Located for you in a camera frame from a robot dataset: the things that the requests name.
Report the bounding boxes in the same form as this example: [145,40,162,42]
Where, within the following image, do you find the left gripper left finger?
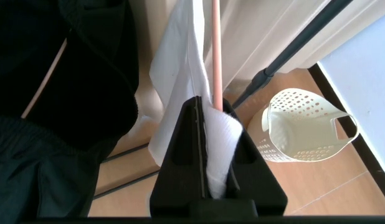
[148,95,212,218]

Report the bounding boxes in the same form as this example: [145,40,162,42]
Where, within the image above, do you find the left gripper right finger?
[222,98,288,217]

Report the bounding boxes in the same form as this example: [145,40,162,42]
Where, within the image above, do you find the white printed t-shirt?
[148,0,244,200]

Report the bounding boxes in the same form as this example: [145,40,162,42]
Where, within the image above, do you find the black shorts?
[0,0,140,218]

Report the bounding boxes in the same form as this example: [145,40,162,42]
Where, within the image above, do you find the white laundry basket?
[247,88,360,164]

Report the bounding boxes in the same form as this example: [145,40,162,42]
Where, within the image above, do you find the black clothes rack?
[92,0,354,200]

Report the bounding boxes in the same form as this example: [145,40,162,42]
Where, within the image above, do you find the beige curtain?
[108,0,385,156]

